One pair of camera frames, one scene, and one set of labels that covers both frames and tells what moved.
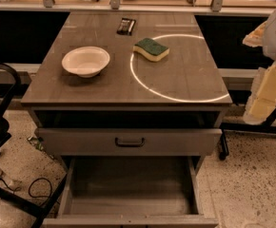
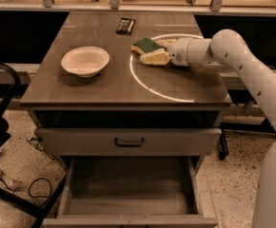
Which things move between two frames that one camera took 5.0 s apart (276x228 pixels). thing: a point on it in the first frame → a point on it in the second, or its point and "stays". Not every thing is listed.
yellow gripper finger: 254,38 → 188,51
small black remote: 126,27 stays
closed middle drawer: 126,142 stays
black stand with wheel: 265,128 stays
